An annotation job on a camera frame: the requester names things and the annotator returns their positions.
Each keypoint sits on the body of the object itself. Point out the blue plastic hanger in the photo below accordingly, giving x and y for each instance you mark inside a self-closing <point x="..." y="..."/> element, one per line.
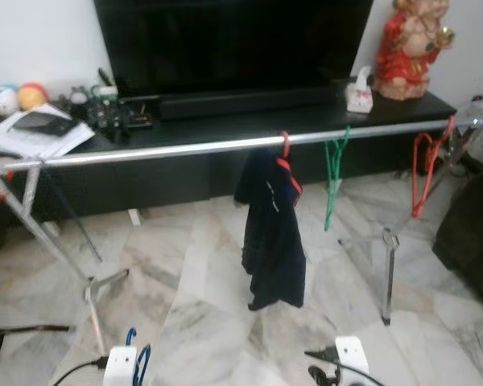
<point x="145" y="362"/>

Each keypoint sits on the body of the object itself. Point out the green plastic hanger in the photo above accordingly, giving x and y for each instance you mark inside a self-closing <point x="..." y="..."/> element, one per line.
<point x="332" y="173"/>

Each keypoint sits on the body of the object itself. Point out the orange plastic hanger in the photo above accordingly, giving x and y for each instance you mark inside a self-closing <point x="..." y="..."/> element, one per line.
<point x="286" y="157"/>

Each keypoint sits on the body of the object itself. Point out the red plastic hanger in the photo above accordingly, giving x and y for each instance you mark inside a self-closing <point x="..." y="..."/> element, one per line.
<point x="419" y="177"/>

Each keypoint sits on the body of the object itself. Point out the navy blue shirt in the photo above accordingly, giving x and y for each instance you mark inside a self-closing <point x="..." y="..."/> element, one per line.
<point x="274" y="241"/>

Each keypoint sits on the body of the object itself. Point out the dark brown sofa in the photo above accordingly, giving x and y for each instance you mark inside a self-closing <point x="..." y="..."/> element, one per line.
<point x="467" y="233"/>

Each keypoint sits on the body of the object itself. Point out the black TV console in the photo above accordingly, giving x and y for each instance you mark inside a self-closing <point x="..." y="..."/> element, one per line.
<point x="169" y="181"/>

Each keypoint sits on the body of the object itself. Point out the black soundbar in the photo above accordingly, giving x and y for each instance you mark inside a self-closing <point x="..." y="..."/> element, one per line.
<point x="249" y="100"/>

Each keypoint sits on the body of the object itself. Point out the silver metal clothes rack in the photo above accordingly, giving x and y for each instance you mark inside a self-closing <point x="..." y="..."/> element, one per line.
<point x="145" y="151"/>

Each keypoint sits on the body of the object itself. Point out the white tissue box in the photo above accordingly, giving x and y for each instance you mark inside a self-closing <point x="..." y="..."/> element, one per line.
<point x="360" y="92"/>

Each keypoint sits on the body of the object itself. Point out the small electronics clutter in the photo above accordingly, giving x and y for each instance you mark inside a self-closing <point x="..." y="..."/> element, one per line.
<point x="117" y="112"/>

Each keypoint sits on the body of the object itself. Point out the red robed figurine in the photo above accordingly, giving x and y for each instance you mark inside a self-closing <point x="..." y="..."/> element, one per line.
<point x="410" y="48"/>

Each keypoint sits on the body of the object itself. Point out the black flat television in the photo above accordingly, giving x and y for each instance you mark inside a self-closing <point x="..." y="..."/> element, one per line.
<point x="233" y="40"/>

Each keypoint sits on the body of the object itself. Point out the black wallet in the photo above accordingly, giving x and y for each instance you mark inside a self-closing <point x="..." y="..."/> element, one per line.
<point x="44" y="122"/>

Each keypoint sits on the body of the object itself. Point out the white paper stack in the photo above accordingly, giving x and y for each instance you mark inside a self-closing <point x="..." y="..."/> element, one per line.
<point x="24" y="145"/>

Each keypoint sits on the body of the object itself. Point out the orange round toy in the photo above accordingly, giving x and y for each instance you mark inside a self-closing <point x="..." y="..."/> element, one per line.
<point x="32" y="95"/>

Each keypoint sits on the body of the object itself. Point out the white round toy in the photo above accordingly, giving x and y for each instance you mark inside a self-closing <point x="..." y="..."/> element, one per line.
<point x="4" y="100"/>

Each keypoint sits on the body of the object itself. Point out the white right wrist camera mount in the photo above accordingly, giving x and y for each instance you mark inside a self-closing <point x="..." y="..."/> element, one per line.
<point x="352" y="358"/>

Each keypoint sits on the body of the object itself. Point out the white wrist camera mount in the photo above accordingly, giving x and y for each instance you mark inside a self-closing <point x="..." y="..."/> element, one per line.
<point x="352" y="358"/>
<point x="119" y="366"/>

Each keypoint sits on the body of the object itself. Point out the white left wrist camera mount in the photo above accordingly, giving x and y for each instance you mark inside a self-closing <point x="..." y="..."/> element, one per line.
<point x="119" y="366"/>

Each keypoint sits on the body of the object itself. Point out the brown metal stand frame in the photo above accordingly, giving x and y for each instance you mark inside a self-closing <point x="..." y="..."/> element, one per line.
<point x="24" y="328"/>

